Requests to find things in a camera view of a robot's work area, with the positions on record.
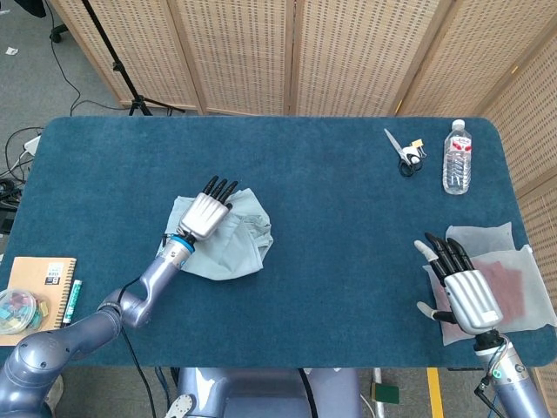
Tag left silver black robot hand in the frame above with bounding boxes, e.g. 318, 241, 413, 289
177, 175, 239, 241

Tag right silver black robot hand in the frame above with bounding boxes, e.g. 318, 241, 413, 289
413, 233, 504, 334

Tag light green t-shirt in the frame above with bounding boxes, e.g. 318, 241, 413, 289
166, 187, 275, 282

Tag large frosted plastic bag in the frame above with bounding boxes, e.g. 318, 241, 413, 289
426, 244, 557, 347

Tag small frosted plastic bag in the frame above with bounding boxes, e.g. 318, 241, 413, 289
446, 221, 514, 262

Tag white tube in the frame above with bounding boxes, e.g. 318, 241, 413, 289
372, 367, 386, 418

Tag green block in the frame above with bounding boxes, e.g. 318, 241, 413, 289
369, 382, 400, 404

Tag clear plastic water bottle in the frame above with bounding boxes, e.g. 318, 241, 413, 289
442, 119, 473, 196

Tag blue carpet table cover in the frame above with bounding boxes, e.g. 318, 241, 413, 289
0, 115, 557, 369

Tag green white marker pen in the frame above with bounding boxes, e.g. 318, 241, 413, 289
62, 279, 84, 326

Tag black tripod stand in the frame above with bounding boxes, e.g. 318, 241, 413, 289
80, 0, 186, 117

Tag brown spiral notebook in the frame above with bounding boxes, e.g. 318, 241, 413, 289
0, 256, 77, 347

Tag white power adapter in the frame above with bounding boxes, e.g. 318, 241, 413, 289
21, 135, 43, 157

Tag blue-grey robot torso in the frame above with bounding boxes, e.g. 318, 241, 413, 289
167, 367, 362, 418

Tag clear tub of coloured clips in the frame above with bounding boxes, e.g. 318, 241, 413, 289
0, 287, 52, 336

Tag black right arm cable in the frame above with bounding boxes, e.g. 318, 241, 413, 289
473, 377, 497, 418

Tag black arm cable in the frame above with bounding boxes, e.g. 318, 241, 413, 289
117, 278, 154, 418
473, 377, 497, 418

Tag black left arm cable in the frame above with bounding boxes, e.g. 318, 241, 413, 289
117, 278, 154, 418

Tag black handled scissors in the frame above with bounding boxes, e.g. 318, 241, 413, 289
383, 128, 424, 178

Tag black cable bundle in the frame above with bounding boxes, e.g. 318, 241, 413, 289
0, 125, 44, 206

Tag black floor cable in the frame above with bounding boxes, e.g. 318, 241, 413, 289
43, 0, 127, 117

